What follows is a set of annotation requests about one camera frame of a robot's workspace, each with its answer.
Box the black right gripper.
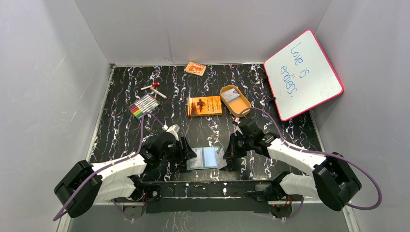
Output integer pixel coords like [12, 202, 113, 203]
[223, 132, 253, 159]

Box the white VIP credit card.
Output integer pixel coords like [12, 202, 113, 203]
[189, 148, 204, 169]

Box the mint green card holder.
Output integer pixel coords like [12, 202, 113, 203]
[187, 146, 227, 170]

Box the tan oval tray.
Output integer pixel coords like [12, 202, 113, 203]
[220, 85, 252, 117]

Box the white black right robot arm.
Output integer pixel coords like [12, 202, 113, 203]
[223, 119, 362, 211]

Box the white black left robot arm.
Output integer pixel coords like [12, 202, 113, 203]
[53, 132, 197, 221]

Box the white card in tray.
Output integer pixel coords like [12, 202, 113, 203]
[222, 88, 240, 103]

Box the small orange card box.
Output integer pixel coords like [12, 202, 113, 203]
[184, 61, 206, 76]

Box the orange Huckleberry Finn book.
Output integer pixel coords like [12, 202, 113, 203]
[187, 96, 222, 117]

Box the clear case of markers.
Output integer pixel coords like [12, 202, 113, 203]
[128, 93, 160, 119]

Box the white marker orange cap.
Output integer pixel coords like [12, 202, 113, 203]
[150, 87, 168, 99]

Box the white marker red cap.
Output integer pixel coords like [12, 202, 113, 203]
[140, 82, 160, 91]

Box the pink framed whiteboard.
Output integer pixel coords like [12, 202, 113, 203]
[264, 29, 344, 121]

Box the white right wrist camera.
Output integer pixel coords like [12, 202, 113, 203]
[233, 117, 244, 136]

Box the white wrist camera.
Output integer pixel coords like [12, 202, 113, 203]
[162, 124, 180, 141]
[233, 117, 244, 136]

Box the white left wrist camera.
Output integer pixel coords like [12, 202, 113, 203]
[162, 124, 180, 141]

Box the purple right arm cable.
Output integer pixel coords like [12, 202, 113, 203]
[235, 107, 383, 211]

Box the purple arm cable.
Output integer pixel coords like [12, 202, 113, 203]
[235, 107, 383, 211]
[53, 112, 167, 222]

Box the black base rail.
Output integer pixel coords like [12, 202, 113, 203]
[112, 181, 305, 221]

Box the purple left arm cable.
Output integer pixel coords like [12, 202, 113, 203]
[53, 112, 167, 222]

